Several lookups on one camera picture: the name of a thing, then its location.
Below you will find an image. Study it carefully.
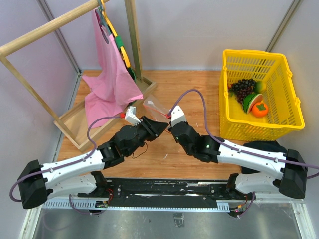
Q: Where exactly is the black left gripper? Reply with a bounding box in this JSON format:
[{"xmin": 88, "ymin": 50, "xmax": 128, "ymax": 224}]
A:
[{"xmin": 126, "ymin": 115, "xmax": 169, "ymax": 156}]

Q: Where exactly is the clear zip bag orange zipper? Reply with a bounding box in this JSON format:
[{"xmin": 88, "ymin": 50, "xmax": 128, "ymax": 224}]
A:
[{"xmin": 143, "ymin": 95, "xmax": 170, "ymax": 123}]

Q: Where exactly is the watermelon slice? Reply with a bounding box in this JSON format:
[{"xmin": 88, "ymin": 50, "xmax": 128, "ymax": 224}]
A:
[{"xmin": 242, "ymin": 93, "xmax": 264, "ymax": 114}]

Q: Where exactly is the yellow green mango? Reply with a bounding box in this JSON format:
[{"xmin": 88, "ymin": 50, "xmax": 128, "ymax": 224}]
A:
[{"xmin": 253, "ymin": 81, "xmax": 267, "ymax": 94}]

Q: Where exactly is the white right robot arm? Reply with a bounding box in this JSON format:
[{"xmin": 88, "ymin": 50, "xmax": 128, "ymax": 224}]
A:
[{"xmin": 169, "ymin": 122, "xmax": 308, "ymax": 199}]

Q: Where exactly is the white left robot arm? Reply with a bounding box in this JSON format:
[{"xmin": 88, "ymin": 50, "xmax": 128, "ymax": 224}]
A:
[{"xmin": 17, "ymin": 113, "xmax": 168, "ymax": 209}]

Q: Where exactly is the pink t-shirt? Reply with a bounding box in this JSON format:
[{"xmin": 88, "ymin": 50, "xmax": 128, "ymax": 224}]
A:
[{"xmin": 82, "ymin": 11, "xmax": 143, "ymax": 125}]

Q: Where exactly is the yellow hanger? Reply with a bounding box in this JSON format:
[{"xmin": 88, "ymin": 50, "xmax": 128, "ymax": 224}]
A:
[{"xmin": 102, "ymin": 13, "xmax": 131, "ymax": 68}]

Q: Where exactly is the dark grape bunch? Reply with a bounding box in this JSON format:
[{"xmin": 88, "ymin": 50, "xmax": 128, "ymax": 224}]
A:
[{"xmin": 229, "ymin": 79, "xmax": 256, "ymax": 103}]

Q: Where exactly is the orange persimmon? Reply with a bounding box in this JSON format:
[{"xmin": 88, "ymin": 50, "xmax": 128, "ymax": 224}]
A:
[{"xmin": 252, "ymin": 102, "xmax": 269, "ymax": 118}]

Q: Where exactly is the green hanger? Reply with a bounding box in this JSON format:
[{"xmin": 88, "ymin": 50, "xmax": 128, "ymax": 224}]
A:
[{"xmin": 115, "ymin": 35, "xmax": 136, "ymax": 81}]

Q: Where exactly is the dark navy cloth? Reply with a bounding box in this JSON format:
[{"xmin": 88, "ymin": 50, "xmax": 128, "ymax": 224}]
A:
[{"xmin": 241, "ymin": 141, "xmax": 287, "ymax": 174}]

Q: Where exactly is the grey hanger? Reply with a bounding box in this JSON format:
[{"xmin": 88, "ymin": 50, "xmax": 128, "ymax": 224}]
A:
[{"xmin": 94, "ymin": 0, "xmax": 111, "ymax": 44}]

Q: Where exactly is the yellow plastic basket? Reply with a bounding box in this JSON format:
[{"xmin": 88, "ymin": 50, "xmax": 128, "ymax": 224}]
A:
[{"xmin": 219, "ymin": 49, "xmax": 305, "ymax": 141}]

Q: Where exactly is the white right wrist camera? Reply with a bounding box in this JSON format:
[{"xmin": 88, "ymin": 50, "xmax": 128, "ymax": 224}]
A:
[{"xmin": 171, "ymin": 105, "xmax": 187, "ymax": 127}]

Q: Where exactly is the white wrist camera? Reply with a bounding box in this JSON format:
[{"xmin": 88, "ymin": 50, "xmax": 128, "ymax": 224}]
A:
[
  {"xmin": 171, "ymin": 105, "xmax": 187, "ymax": 127},
  {"xmin": 125, "ymin": 106, "xmax": 140, "ymax": 125}
]

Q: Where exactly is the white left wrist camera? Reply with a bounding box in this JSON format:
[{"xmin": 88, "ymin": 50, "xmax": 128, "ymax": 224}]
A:
[{"xmin": 125, "ymin": 106, "xmax": 140, "ymax": 125}]

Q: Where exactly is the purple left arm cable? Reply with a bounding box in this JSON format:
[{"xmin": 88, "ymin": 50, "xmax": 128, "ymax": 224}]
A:
[{"xmin": 9, "ymin": 113, "xmax": 125, "ymax": 201}]

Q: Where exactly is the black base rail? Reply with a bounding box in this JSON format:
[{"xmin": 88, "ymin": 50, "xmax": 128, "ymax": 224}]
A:
[{"xmin": 77, "ymin": 178, "xmax": 252, "ymax": 210}]

